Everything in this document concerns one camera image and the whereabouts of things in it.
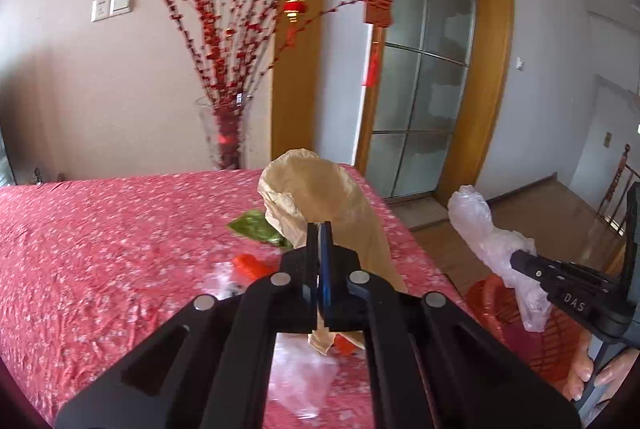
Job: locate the wall switch plate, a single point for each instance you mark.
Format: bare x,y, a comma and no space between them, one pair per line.
104,9

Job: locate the pink floral tablecloth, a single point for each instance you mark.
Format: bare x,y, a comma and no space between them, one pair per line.
89,269

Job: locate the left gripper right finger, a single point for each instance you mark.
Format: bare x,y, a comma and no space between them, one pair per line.
430,364

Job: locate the orange plastic bag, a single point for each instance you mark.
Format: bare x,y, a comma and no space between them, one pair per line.
250,269

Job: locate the glass vase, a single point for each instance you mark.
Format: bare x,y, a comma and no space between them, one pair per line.
225,133

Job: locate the clear plastic bag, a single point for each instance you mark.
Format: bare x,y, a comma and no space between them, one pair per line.
300,376

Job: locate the brown paper bag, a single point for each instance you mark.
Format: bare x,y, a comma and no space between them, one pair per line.
300,188

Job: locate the red bin liner bag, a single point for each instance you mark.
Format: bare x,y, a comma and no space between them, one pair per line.
549,353

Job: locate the wooden stair railing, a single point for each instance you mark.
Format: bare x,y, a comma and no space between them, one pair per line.
612,207

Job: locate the white door light switch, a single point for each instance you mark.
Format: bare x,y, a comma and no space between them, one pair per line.
520,64

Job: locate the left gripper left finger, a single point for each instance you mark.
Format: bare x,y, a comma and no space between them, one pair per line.
209,365

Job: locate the red Chinese knot ornament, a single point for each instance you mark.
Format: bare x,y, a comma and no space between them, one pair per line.
378,14

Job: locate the frosted glass sliding door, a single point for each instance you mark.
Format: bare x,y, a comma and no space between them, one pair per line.
425,61

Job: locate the red berry branches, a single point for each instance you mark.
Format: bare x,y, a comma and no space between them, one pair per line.
228,39

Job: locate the bubble wrap sheet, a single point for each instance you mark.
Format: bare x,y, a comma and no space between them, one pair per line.
470,215

